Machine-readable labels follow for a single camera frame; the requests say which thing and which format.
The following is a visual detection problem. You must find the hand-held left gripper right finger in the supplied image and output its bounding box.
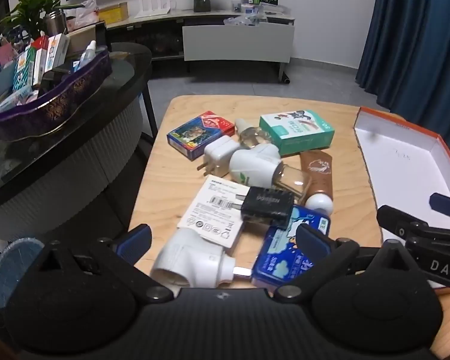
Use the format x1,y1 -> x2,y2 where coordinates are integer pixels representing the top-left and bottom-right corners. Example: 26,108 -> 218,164
274,224 -> 417,303

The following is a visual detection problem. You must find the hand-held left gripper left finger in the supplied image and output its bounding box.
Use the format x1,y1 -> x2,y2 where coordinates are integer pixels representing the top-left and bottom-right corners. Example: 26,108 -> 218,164
34,224 -> 177,303

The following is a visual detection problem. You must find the blue cartoon tissue pack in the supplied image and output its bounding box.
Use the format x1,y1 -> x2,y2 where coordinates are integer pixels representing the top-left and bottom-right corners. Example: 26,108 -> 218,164
250,205 -> 331,295

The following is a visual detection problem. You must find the orange-rimmed white cardboard box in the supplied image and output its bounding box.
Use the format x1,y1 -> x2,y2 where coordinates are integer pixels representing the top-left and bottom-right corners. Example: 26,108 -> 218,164
353,107 -> 450,289

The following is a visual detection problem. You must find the white plain mosquito repellent heater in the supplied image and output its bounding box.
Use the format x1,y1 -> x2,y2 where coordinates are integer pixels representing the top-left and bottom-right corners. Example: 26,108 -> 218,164
150,228 -> 253,289

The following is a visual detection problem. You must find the brown tube with white cap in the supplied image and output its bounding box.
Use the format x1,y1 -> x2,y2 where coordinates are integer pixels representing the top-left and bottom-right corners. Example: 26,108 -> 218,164
299,150 -> 334,215

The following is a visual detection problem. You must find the white printed package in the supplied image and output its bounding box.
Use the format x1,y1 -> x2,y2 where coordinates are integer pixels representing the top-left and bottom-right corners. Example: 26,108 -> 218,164
177,175 -> 245,250

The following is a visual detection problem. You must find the white leaf-marked mosquito repellent heater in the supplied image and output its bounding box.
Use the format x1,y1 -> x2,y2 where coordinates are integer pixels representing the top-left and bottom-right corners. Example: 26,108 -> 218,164
229,144 -> 312,201

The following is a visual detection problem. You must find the green face mask box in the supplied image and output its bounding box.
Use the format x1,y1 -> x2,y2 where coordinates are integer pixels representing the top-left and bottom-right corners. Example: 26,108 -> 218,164
259,109 -> 335,157

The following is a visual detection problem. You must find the clear liquid refill bottle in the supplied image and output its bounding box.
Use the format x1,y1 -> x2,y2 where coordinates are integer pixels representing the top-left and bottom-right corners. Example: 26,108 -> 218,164
234,118 -> 272,149

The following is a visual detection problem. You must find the blue red playing card box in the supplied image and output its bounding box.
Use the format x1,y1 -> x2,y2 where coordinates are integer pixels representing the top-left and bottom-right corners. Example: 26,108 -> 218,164
167,111 -> 236,162

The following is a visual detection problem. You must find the black charger plug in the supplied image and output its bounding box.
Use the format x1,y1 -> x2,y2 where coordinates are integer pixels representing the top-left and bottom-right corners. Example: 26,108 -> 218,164
230,186 -> 296,229

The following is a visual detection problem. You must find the white charger plug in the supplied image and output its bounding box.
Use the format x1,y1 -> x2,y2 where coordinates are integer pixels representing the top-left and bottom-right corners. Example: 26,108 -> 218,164
196,136 -> 236,178

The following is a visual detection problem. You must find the trash bin with blue bag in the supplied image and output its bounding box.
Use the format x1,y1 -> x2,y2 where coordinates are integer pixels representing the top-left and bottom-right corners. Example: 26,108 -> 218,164
0,237 -> 46,310

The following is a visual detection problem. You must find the purple patterned tray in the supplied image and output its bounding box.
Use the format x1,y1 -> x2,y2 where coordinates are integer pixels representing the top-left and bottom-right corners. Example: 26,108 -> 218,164
0,49 -> 113,142

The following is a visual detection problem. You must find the blue curtain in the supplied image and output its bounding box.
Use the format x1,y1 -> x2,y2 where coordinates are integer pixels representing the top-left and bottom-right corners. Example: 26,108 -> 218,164
355,0 -> 450,143

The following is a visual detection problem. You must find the clear spray bottle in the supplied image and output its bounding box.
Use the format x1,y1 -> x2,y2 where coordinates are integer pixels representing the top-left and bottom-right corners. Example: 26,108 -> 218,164
78,40 -> 97,71

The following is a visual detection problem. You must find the green blue patterned box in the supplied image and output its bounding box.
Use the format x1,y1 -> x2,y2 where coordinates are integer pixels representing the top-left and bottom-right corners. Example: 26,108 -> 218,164
12,50 -> 37,92

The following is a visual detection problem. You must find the red white medicine box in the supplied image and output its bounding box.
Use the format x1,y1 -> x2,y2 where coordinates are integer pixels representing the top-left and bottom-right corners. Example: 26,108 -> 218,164
30,37 -> 49,85

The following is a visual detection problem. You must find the white orange medicine box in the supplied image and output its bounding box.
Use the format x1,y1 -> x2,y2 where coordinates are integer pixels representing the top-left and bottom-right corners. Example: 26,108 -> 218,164
45,33 -> 70,73

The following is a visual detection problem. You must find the pale blue box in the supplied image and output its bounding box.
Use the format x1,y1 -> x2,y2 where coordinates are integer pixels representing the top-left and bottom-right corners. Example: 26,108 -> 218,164
0,65 -> 17,109

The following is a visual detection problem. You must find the white television cabinet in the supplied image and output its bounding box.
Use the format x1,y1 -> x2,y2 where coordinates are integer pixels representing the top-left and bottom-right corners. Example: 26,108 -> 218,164
65,7 -> 296,83

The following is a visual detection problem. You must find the pink packet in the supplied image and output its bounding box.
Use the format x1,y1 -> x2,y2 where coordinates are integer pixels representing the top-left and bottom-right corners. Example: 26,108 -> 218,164
0,42 -> 19,66

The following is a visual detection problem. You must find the yellow box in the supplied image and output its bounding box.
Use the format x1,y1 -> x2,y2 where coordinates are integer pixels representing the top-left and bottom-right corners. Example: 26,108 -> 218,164
97,2 -> 129,23

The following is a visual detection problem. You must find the white router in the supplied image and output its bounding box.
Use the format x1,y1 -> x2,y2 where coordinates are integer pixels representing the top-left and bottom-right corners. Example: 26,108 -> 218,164
135,0 -> 173,19

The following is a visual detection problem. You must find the stainless steel tumbler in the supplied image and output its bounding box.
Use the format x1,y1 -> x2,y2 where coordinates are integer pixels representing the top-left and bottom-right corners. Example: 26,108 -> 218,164
43,8 -> 68,36

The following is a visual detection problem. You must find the clear plastic bag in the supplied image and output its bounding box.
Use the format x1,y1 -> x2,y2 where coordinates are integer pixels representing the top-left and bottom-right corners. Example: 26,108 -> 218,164
224,13 -> 271,27

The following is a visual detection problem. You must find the white plastic bag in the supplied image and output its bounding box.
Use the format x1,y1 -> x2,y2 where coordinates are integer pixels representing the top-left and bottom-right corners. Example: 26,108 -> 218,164
65,0 -> 100,27

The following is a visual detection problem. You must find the leafy green houseplant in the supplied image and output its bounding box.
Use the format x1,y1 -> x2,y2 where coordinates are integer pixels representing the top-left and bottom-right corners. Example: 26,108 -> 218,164
0,0 -> 85,42

